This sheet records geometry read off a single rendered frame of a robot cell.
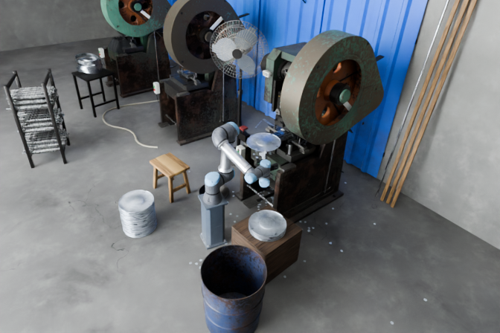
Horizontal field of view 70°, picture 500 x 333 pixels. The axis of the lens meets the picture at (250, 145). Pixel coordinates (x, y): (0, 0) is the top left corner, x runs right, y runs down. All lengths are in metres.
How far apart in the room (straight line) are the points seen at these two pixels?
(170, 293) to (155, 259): 0.36
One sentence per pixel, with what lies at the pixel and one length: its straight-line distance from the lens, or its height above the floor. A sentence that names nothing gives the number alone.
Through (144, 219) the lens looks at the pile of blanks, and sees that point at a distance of 3.19.
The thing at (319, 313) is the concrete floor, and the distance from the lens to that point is 2.85.
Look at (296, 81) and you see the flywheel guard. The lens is 2.38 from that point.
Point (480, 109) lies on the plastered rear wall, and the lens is 3.49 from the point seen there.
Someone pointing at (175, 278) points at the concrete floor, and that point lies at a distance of 2.98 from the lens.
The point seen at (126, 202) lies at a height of 0.29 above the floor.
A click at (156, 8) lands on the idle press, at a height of 1.28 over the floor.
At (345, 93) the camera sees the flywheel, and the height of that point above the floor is 1.36.
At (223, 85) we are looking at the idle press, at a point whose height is 0.64.
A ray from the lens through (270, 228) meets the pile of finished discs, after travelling 2.75.
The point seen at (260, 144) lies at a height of 0.79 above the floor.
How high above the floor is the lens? 2.33
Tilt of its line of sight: 32 degrees down
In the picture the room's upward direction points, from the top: 3 degrees clockwise
